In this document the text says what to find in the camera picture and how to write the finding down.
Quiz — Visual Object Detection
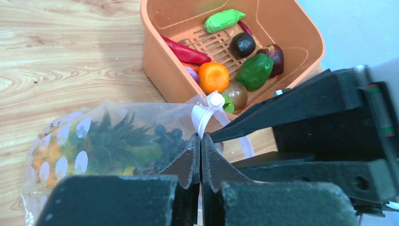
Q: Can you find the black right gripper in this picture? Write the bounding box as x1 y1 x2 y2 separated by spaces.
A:
210 68 399 217

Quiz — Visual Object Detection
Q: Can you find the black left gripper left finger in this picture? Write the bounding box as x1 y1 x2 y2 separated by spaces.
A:
37 134 200 226

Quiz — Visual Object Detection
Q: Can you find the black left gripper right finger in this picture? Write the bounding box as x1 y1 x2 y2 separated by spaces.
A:
201 134 358 226

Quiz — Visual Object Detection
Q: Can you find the black toy grape bunch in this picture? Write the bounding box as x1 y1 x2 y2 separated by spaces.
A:
133 125 188 175

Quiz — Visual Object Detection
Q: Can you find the clear zip top bag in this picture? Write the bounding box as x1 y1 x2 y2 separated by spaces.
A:
22 91 248 226

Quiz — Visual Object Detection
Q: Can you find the toy pineapple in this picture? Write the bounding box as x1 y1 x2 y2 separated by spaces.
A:
29 112 156 187

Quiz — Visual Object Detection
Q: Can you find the orange plastic basin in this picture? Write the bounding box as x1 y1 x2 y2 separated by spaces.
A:
140 0 325 106

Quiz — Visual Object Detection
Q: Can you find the green toy cucumber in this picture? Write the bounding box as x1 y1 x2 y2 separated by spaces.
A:
204 9 246 33

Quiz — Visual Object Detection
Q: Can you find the green toy leaf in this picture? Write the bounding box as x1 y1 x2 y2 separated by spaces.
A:
222 94 235 114

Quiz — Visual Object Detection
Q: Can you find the brown toy kiwi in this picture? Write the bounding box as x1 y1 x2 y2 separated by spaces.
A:
222 80 248 110

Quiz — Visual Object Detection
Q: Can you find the green toy pepper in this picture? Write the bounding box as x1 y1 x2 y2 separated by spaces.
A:
235 53 274 91

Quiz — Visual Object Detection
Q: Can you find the toy orange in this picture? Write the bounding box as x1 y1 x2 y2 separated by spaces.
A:
198 62 230 95

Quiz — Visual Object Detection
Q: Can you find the pink toy onion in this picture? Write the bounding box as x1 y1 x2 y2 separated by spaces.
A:
184 66 199 84

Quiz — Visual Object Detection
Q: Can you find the toy carrot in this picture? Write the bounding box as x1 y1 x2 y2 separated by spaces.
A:
182 62 199 72

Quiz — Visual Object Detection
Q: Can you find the red toy chili pepper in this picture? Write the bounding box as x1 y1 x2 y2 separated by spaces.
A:
162 36 211 66

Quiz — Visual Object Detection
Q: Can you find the dark round toy plum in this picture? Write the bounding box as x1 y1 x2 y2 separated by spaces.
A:
229 32 256 59

